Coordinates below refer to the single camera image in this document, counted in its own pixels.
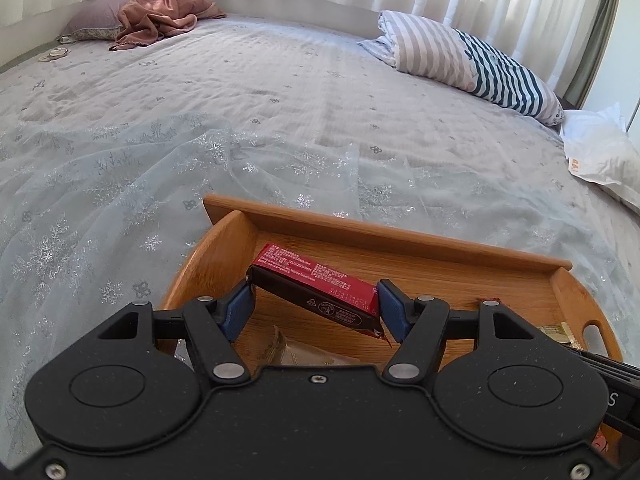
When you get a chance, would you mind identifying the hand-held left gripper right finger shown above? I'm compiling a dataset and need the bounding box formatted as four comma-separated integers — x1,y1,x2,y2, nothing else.
376,280,542,387

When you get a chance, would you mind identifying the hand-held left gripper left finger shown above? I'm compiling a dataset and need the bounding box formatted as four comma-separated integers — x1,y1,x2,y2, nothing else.
97,280,257,387

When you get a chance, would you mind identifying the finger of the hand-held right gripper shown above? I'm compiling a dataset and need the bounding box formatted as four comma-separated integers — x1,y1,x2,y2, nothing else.
562,342,640,382

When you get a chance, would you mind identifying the wooden tray with handles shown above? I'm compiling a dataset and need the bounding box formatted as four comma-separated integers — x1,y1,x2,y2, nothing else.
159,194,624,466

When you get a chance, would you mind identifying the gold snack packet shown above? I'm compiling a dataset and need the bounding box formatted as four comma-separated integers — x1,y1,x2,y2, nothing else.
539,323,576,347

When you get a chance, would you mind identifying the red and black snack packet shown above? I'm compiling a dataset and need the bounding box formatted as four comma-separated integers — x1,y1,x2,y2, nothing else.
246,242,391,348

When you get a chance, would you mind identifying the tan clear-wrapped pastry snack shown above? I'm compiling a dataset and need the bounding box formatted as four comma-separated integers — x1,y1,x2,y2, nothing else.
172,325,361,368

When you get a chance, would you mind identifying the sheer snowflake cloth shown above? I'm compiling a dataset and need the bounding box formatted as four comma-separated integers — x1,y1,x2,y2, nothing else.
0,110,640,461

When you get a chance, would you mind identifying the white plastic bag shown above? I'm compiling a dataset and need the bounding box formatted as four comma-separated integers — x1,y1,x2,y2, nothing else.
560,102,640,201

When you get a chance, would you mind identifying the grey quilted bedspread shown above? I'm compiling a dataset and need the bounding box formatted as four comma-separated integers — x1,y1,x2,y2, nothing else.
0,12,640,461

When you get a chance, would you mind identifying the striped pillow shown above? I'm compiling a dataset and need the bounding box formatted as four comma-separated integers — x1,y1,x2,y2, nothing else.
357,10,566,127

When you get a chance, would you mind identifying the pink blanket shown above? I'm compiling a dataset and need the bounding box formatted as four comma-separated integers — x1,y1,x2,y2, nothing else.
109,0,227,52

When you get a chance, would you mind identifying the green curtain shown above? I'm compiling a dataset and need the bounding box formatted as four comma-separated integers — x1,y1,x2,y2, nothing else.
565,0,619,109

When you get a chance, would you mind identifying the purple pillow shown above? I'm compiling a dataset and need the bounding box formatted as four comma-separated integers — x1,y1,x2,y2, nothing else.
56,0,136,43

